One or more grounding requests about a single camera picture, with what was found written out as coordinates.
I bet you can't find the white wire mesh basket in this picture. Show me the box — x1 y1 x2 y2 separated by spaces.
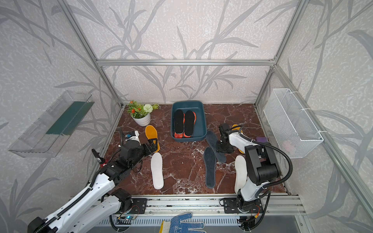
263 88 323 159

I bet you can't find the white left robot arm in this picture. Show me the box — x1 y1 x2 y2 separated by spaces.
27 125 160 233

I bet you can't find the clear acrylic wall shelf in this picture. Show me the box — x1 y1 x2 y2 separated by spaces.
8 91 95 158

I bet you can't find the red orange-edged insole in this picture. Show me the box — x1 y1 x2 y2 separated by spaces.
174 133 184 138
183 111 197 138

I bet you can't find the white insole right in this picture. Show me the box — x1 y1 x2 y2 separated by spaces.
235 155 247 194

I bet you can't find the yellow fuzzy insole right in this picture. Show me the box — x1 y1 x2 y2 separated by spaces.
232 124 245 154

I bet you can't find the black insole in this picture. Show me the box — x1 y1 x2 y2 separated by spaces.
184 110 196 137
173 109 185 133

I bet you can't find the white insole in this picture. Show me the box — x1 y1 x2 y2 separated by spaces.
235 155 247 194
151 152 164 190

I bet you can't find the yellow fuzzy insole left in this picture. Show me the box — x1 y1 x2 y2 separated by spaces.
145 125 160 152

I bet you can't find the white insole left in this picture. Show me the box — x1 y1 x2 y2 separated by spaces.
151 152 164 190

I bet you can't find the yellow fuzzy insole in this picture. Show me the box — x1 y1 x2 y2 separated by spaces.
145 125 160 152
232 124 245 154

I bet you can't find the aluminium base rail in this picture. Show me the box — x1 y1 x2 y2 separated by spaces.
58 194 307 217

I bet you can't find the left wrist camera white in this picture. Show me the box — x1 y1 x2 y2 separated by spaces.
125 131 140 146

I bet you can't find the blue white work glove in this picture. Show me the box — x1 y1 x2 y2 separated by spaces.
159 212 206 233

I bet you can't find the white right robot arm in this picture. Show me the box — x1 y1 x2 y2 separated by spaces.
217 123 293 213

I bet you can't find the teal plastic storage box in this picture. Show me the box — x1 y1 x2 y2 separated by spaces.
171 101 207 142

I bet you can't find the potted artificial plant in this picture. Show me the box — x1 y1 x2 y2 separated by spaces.
127 101 159 127

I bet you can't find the green circuit board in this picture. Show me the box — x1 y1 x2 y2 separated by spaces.
116 215 137 225

